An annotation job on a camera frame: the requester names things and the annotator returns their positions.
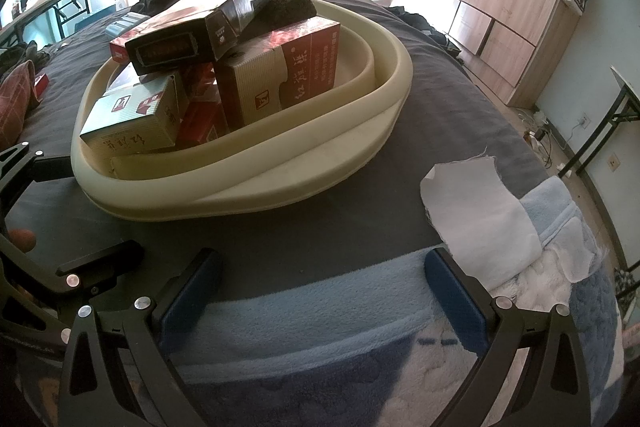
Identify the white cloth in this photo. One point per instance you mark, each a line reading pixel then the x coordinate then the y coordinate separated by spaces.
pixel 480 217

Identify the cream plastic basin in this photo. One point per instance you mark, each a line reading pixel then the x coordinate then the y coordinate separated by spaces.
pixel 300 177

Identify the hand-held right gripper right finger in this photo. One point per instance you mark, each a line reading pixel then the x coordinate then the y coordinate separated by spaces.
pixel 460 302

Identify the blue packet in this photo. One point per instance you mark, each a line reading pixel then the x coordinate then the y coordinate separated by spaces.
pixel 122 24

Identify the dark long carton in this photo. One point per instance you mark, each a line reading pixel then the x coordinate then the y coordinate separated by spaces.
pixel 175 27

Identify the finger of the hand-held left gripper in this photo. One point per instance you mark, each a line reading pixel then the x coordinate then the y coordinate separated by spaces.
pixel 100 264
pixel 50 168

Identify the person's left hand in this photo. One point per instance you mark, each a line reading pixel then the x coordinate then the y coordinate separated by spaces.
pixel 21 240

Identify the red quilted cloth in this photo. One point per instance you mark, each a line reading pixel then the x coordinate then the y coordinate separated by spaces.
pixel 15 102

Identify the small red box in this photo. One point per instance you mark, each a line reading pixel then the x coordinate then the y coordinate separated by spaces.
pixel 42 83
pixel 200 79
pixel 118 49
pixel 200 122

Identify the silver box red mark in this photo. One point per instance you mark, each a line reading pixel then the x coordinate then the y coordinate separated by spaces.
pixel 135 117

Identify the grey bed sheet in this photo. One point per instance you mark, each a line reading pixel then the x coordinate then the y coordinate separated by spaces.
pixel 450 107

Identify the dark blue clothing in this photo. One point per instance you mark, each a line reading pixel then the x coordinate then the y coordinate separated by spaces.
pixel 425 24

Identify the large red carton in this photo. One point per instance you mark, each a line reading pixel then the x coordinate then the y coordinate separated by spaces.
pixel 300 62

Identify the black-legged folding table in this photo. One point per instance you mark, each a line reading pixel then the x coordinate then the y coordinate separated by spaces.
pixel 617 117

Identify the dark clothes heap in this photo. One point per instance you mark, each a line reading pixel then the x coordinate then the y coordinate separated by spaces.
pixel 20 53

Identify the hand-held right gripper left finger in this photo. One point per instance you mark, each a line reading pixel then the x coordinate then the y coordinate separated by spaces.
pixel 190 302

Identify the blue printed fleece blanket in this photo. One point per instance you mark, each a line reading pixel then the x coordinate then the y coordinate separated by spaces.
pixel 325 317

